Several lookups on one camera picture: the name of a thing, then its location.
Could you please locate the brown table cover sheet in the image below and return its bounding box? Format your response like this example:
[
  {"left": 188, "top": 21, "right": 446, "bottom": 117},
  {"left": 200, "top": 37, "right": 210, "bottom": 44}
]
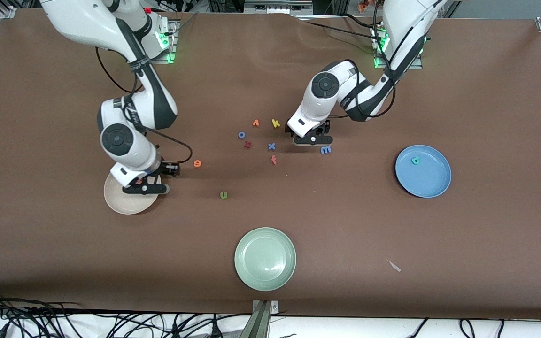
[{"left": 0, "top": 7, "right": 541, "bottom": 320}]

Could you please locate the black equipment frame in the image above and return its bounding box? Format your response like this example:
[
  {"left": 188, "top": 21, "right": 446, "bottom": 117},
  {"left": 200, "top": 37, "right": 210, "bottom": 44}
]
[{"left": 209, "top": 0, "right": 245, "bottom": 13}]

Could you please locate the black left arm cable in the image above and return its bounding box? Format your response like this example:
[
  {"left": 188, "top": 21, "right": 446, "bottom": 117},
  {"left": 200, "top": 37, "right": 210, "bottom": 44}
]
[{"left": 329, "top": 0, "right": 440, "bottom": 120}]

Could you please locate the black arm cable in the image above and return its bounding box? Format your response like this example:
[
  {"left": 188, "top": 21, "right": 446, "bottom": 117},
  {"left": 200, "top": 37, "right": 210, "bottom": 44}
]
[
  {"left": 329, "top": 0, "right": 440, "bottom": 120},
  {"left": 94, "top": 45, "right": 193, "bottom": 165}
]

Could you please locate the blue round plate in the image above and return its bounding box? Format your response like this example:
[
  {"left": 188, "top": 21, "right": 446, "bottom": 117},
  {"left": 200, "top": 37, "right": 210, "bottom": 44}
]
[{"left": 395, "top": 145, "right": 452, "bottom": 198}]

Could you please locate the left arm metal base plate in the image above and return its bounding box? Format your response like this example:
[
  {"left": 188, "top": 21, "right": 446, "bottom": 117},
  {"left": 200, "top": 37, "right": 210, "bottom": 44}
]
[{"left": 372, "top": 26, "right": 424, "bottom": 70}]

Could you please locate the beige round plate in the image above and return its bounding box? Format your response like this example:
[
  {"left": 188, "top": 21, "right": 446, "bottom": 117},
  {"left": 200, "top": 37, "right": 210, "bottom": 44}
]
[{"left": 103, "top": 170, "right": 162, "bottom": 215}]

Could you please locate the grey metal rail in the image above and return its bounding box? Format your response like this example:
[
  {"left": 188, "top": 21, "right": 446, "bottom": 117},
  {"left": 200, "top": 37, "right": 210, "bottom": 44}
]
[{"left": 244, "top": 0, "right": 313, "bottom": 14}]

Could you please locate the black base power cable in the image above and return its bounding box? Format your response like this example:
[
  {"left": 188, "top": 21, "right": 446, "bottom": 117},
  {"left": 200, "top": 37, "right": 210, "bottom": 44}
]
[{"left": 306, "top": 21, "right": 379, "bottom": 37}]

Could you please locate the aluminium bracket profile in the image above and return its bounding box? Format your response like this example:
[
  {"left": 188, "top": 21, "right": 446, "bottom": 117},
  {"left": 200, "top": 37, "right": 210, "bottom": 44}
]
[{"left": 251, "top": 300, "right": 279, "bottom": 338}]

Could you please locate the black cable tangle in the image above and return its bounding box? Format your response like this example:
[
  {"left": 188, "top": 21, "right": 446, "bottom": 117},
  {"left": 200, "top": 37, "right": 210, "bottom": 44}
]
[{"left": 0, "top": 289, "right": 252, "bottom": 338}]

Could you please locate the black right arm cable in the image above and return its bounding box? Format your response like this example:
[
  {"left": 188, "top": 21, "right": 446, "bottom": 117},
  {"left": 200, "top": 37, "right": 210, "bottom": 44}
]
[{"left": 94, "top": 45, "right": 193, "bottom": 165}]

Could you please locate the pale green round plate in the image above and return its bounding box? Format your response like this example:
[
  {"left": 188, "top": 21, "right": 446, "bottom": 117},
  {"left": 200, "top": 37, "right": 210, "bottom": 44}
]
[{"left": 234, "top": 227, "right": 297, "bottom": 292}]

